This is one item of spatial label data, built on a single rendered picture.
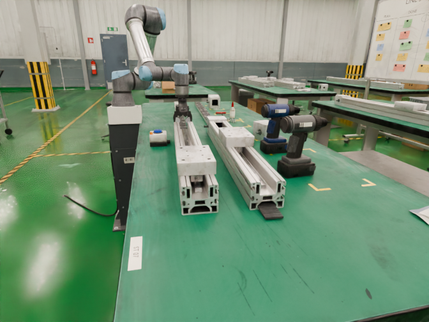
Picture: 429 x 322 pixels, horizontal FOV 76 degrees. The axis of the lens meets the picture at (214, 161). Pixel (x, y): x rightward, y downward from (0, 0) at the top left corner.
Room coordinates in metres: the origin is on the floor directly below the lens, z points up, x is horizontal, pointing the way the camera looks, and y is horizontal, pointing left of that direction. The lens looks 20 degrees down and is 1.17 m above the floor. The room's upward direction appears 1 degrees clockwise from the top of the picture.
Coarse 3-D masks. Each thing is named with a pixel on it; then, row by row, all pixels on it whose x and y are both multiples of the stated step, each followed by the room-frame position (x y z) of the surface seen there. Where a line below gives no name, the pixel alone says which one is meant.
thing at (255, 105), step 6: (162, 84) 3.49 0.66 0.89; (168, 84) 3.48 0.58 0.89; (408, 84) 4.61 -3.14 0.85; (414, 84) 4.49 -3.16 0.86; (420, 84) 4.46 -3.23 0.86; (162, 90) 3.49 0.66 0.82; (168, 90) 3.50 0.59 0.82; (174, 90) 3.52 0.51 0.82; (252, 102) 5.32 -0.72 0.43; (258, 102) 5.10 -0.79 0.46; (264, 102) 5.13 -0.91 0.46; (270, 102) 5.14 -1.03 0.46; (252, 108) 5.30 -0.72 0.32; (258, 108) 5.10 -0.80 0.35; (408, 138) 3.98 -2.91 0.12; (408, 144) 3.96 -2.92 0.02; (426, 144) 3.71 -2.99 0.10; (426, 150) 3.71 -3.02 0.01
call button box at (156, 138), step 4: (160, 132) 1.29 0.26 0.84; (164, 132) 1.30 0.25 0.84; (152, 136) 1.25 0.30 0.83; (156, 136) 1.26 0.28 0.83; (160, 136) 1.26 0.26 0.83; (164, 136) 1.26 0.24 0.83; (152, 140) 1.25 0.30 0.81; (156, 140) 1.26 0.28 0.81; (160, 140) 1.26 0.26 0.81; (164, 140) 1.26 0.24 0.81; (168, 140) 1.30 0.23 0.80; (152, 144) 1.25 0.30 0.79; (156, 144) 1.26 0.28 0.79; (160, 144) 1.26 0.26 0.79; (164, 144) 1.26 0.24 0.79
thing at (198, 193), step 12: (180, 132) 1.21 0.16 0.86; (192, 132) 1.21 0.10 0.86; (180, 144) 1.02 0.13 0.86; (192, 144) 1.14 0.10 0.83; (180, 180) 0.69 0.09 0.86; (204, 180) 0.73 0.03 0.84; (180, 192) 0.71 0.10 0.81; (192, 192) 0.69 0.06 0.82; (204, 192) 0.69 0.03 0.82; (216, 192) 0.66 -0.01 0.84; (192, 204) 0.65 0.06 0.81; (204, 204) 0.65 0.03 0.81; (216, 204) 0.66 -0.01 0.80
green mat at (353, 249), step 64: (320, 192) 0.79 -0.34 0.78; (384, 192) 0.80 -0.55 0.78; (128, 256) 0.47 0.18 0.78; (192, 256) 0.48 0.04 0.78; (256, 256) 0.48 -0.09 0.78; (320, 256) 0.48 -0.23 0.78; (384, 256) 0.48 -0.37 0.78; (128, 320) 0.32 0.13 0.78; (192, 320) 0.32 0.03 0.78; (256, 320) 0.33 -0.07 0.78; (320, 320) 0.33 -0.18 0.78
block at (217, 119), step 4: (208, 116) 1.54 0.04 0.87; (212, 116) 1.54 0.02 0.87; (216, 116) 1.54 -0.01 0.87; (220, 116) 1.55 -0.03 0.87; (224, 116) 1.55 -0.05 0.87; (208, 120) 1.49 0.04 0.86; (212, 120) 1.46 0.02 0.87; (216, 120) 1.47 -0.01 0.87; (220, 120) 1.47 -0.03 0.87; (224, 120) 1.48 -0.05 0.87; (208, 124) 1.49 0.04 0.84; (216, 124) 1.49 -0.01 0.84; (220, 124) 1.49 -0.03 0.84; (208, 128) 1.49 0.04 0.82; (208, 132) 1.48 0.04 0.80
